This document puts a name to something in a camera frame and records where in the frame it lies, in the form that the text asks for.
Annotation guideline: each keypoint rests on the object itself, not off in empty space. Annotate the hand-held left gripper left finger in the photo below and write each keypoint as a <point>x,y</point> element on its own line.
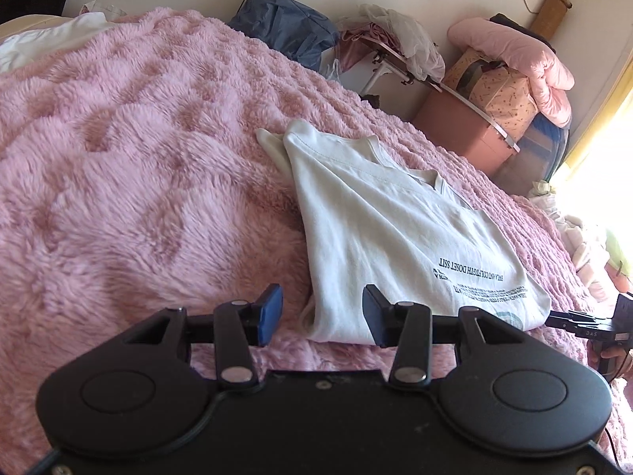
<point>269,314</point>

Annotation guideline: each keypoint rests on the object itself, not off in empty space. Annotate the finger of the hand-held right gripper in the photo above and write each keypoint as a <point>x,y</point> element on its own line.
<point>564,324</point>
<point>573,314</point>

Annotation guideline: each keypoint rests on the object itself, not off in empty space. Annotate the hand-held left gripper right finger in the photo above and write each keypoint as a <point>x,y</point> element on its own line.
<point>376,316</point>

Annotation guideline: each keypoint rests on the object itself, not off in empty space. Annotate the white printed sweatshirt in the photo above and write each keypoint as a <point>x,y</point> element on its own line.
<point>385,227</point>

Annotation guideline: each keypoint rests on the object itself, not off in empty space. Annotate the pink clothes pile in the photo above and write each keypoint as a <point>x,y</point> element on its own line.
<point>356,44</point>

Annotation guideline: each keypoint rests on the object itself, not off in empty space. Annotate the person's right hand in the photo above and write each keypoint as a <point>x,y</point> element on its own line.
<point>613,356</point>

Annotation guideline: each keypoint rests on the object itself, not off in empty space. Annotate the light green cloth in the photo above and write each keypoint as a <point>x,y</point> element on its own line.
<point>618,252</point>

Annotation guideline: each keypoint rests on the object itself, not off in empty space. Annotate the white cloth pile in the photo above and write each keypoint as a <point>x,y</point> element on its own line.
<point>583,242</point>

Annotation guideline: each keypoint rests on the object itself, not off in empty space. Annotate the blue storage bag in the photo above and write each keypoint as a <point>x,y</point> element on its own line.
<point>539,148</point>

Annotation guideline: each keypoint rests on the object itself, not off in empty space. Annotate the pink storage box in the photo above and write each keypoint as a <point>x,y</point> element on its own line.
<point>460,128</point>

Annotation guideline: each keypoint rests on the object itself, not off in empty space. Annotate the yellow curtain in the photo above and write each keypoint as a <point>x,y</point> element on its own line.
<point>598,109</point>

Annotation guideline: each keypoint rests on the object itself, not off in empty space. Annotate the pink fluffy blanket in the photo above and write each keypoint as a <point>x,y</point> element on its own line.
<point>123,158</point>

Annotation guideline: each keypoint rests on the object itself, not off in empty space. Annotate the patterned fabric storage bag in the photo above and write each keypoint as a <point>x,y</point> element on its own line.
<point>499,94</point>

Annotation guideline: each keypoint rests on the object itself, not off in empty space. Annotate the small clear plastic bag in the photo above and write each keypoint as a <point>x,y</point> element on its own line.
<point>334,70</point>

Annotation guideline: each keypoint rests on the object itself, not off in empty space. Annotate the white folding table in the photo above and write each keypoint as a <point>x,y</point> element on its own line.
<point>390,59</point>

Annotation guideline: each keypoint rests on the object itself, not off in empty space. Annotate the pink quilt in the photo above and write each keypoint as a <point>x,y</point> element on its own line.
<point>514,49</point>

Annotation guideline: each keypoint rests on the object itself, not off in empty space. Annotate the blue duffel bag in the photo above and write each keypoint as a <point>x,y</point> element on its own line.
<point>287,24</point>

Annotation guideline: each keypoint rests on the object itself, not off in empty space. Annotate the dark cloth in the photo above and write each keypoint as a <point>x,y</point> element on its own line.
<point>514,23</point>

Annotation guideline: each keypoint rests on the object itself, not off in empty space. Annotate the rolled bamboo mat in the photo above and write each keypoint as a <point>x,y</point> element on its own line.
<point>549,15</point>

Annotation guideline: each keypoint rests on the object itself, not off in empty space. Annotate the white tote bag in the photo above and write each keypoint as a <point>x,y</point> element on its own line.
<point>106,9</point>

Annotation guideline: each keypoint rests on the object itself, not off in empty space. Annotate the beige mattress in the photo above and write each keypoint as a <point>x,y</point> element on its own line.
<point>29,23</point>

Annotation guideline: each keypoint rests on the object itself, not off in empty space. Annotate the black panel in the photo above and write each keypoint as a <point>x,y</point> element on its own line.
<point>34,2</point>

